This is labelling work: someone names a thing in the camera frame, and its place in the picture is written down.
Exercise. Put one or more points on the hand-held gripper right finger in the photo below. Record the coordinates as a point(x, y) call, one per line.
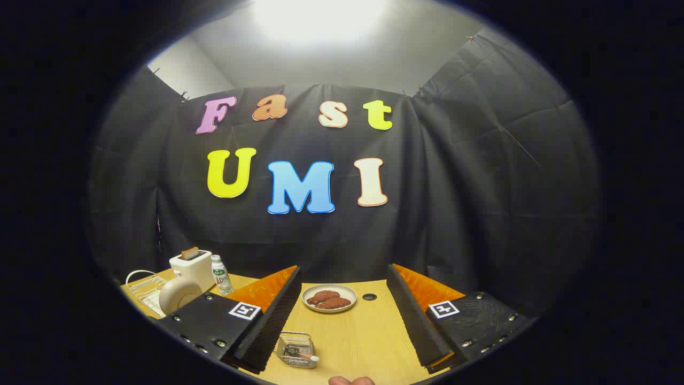
point(414, 321)

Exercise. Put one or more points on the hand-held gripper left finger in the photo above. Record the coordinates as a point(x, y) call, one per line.
point(272, 321)

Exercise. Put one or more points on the pink white spoon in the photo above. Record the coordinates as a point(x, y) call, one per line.
point(307, 356)

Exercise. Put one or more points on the cream white plate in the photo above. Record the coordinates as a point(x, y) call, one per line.
point(179, 295)

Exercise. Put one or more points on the beige plate with meat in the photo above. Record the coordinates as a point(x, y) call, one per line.
point(347, 291)

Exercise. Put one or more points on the brown meat piece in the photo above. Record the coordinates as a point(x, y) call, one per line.
point(323, 296)
point(335, 303)

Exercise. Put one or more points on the plastic bottle green label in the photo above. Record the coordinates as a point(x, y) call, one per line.
point(221, 278)

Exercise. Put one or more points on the white toaster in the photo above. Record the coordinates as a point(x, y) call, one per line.
point(200, 271)

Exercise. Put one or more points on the brown bread slice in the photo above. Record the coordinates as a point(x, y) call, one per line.
point(189, 253)

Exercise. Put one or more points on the black backdrop cloth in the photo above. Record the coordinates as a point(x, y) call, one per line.
point(481, 187)

